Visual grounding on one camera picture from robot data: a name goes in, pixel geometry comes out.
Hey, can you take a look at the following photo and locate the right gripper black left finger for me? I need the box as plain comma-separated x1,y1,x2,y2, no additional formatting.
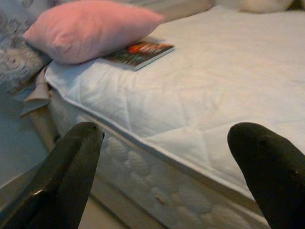
0,121,105,229

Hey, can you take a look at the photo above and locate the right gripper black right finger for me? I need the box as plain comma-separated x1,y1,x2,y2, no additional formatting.
227,122,305,229

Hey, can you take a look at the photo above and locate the dark red-print book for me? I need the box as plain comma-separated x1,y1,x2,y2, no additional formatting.
100,42,176,72

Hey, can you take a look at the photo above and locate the pink pillow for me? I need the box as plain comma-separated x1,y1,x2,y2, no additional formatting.
23,0,165,65

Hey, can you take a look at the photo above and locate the white quilted mattress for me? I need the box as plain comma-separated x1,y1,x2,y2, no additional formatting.
45,4,305,229

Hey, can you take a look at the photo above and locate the blue swirl patterned pillow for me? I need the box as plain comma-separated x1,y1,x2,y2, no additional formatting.
0,0,52,96

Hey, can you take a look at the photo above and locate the cream plush toy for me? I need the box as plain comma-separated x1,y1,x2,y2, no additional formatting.
238,0,296,13

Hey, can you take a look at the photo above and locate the beige padded headboard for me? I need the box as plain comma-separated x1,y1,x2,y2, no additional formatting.
128,0,215,23

